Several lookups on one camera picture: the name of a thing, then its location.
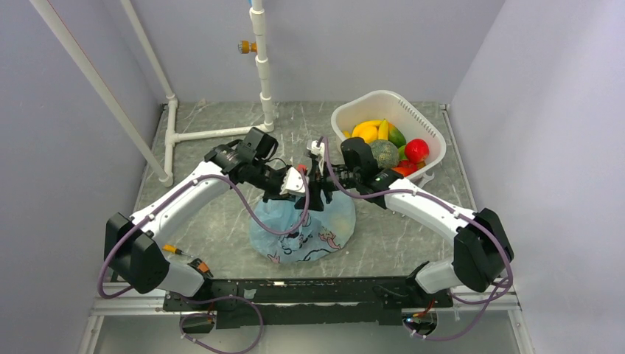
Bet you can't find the yellow fake banana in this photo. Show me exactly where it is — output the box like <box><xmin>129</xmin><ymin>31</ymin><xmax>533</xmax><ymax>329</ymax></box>
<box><xmin>351</xmin><ymin>119</ymin><xmax>382</xmax><ymax>137</ymax></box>

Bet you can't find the yellow fake pear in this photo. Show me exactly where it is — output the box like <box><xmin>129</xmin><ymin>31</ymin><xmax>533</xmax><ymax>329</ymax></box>
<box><xmin>357</xmin><ymin>125</ymin><xmax>378</xmax><ymax>144</ymax></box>

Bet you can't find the light blue plastic bag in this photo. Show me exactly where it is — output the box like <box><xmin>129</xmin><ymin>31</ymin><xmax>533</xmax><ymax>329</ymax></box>
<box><xmin>249</xmin><ymin>192</ymin><xmax>356</xmax><ymax>263</ymax></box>

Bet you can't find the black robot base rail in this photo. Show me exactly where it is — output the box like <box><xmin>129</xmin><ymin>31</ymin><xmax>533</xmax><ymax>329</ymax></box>
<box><xmin>163</xmin><ymin>273</ymin><xmax>453</xmax><ymax>329</ymax></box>

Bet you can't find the orange handled screwdriver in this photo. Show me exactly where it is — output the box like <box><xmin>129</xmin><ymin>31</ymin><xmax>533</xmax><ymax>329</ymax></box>
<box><xmin>161</xmin><ymin>244</ymin><xmax>192</xmax><ymax>257</ymax></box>

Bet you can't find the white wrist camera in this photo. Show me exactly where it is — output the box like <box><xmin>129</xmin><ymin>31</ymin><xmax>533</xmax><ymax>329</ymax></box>
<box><xmin>307</xmin><ymin>139</ymin><xmax>326</xmax><ymax>175</ymax></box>
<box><xmin>280</xmin><ymin>167</ymin><xmax>307</xmax><ymax>197</ymax></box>

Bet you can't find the red fake apple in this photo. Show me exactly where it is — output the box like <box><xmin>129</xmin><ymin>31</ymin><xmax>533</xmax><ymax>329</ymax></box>
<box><xmin>404</xmin><ymin>139</ymin><xmax>430</xmax><ymax>164</ymax></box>

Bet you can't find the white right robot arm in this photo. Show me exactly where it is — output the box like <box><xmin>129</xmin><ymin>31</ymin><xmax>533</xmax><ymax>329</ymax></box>
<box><xmin>307</xmin><ymin>138</ymin><xmax>514</xmax><ymax>306</ymax></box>

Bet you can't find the white plastic basket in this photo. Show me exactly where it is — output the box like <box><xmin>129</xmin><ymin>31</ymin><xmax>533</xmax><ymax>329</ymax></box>
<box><xmin>330</xmin><ymin>90</ymin><xmax>447</xmax><ymax>184</ymax></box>

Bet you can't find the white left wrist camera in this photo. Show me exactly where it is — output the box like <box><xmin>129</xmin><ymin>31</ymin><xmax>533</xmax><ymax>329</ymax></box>
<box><xmin>280</xmin><ymin>167</ymin><xmax>307</xmax><ymax>197</ymax></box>

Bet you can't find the green fake cantaloupe melon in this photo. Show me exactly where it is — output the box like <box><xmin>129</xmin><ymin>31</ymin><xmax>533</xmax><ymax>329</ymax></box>
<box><xmin>369</xmin><ymin>139</ymin><xmax>399</xmax><ymax>169</ymax></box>

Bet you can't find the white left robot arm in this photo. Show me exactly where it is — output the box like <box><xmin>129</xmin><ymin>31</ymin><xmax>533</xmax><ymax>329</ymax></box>
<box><xmin>97</xmin><ymin>128</ymin><xmax>302</xmax><ymax>310</ymax></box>

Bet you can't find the white PVC pipe frame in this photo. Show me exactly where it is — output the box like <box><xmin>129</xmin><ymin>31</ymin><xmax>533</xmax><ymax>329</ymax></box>
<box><xmin>31</xmin><ymin>0</ymin><xmax>277</xmax><ymax>187</ymax></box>

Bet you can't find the yellow green fake mango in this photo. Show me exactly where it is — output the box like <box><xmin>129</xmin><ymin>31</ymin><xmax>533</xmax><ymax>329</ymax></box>
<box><xmin>377</xmin><ymin>119</ymin><xmax>407</xmax><ymax>148</ymax></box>

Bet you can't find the orange pipe valve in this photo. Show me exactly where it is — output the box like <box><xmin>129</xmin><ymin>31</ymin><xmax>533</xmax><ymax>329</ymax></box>
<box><xmin>238</xmin><ymin>41</ymin><xmax>257</xmax><ymax>55</ymax></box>

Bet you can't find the silver open-end wrench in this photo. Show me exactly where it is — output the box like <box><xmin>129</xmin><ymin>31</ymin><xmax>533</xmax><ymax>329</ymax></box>
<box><xmin>417</xmin><ymin>173</ymin><xmax>435</xmax><ymax>189</ymax></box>

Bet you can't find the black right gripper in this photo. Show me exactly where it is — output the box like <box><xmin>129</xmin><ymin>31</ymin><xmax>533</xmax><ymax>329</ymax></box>
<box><xmin>295</xmin><ymin>159</ymin><xmax>361</xmax><ymax>212</ymax></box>

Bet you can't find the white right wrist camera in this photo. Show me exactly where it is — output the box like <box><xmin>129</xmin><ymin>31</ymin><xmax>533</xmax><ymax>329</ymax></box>
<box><xmin>307</xmin><ymin>139</ymin><xmax>326</xmax><ymax>175</ymax></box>

